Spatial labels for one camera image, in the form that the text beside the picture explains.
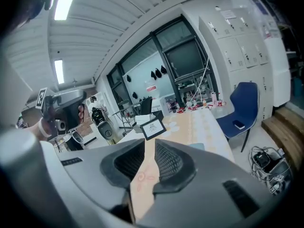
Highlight spare hand-held gripper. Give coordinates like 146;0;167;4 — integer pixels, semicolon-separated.
270;173;286;196

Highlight beige patterned tablecloth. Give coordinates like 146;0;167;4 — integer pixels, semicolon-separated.
129;108;236;224

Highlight black phone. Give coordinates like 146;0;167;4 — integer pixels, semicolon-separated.
232;120;246;130

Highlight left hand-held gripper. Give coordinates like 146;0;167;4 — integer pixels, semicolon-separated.
35;87;88;139

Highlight white cabinet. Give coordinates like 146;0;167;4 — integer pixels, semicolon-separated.
263;38;292;108

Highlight short ceiling light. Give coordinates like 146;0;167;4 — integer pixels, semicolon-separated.
54;59;65;85

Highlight white cardboard box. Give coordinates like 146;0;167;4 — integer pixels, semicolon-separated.
132;114;155;133

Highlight teal bin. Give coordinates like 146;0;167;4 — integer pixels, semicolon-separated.
293;77;304;97

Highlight person's left forearm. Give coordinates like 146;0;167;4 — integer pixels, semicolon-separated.
28;121;48;141

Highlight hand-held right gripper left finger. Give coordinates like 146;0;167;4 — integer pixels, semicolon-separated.
40;138;146;228

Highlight long ceiling light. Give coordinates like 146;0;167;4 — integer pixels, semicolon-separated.
54;0;81;21

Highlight black folding table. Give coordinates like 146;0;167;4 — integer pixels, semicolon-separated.
111;98;143;131

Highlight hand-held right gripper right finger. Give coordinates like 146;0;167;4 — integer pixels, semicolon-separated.
136;138;277;228

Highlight white paper notice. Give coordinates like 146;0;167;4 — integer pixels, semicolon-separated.
220;9;237;19

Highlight white wristband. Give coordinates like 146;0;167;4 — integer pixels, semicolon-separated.
38;117;53;138

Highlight grey and black speaker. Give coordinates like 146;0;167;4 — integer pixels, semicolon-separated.
97;122;117;141

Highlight grey metal lockers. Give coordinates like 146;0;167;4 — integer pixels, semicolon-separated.
198;7;274;121

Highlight person's left hand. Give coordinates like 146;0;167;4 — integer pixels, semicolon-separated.
77;103;86;124

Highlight black picture frame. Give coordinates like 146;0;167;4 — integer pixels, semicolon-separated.
139;119;167;141

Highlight black window frame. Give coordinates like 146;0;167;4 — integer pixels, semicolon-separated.
106;14;219;119

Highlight blue wall poster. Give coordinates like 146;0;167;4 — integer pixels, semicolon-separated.
251;0;269;15

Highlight glass whiteboard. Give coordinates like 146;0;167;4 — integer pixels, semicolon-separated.
122;51;177;105

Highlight blue chair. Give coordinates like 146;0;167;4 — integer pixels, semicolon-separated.
215;81;259;153

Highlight group of black caps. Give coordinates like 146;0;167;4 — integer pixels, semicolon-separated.
125;65;168;102

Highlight wooden bench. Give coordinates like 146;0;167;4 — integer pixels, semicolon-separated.
261;107;304;171

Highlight white hanging cable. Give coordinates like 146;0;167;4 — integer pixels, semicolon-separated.
193;52;211;102

